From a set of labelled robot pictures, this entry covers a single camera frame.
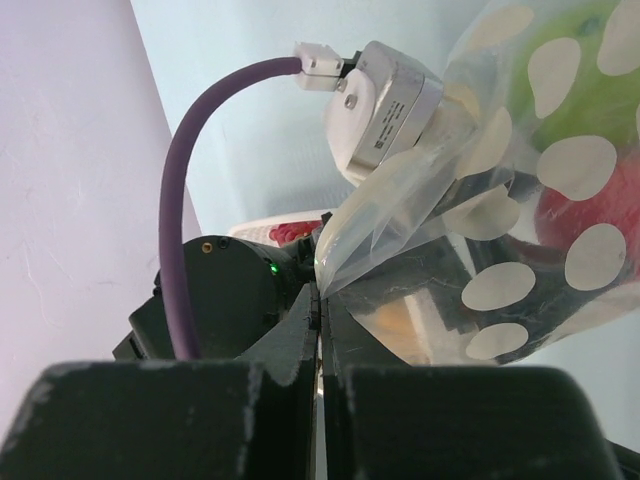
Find white perforated plastic basket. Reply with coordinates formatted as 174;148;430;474
228;209;330;247

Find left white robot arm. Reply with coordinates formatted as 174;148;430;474
185;222;571;366

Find clear polka dot zip bag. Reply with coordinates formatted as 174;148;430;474
315;1;639;365

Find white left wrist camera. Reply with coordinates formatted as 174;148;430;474
292;39;481;189

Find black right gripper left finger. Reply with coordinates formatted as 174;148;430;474
1;285;320;479

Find red fake apple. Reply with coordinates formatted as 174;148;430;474
534;151;639;280

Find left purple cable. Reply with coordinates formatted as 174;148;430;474
158;55;304;360

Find pink fake grapes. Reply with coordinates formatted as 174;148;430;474
269;221;322;247

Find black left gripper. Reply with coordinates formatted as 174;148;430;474
344;169;551;366

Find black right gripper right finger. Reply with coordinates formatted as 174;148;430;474
320;299;623;479

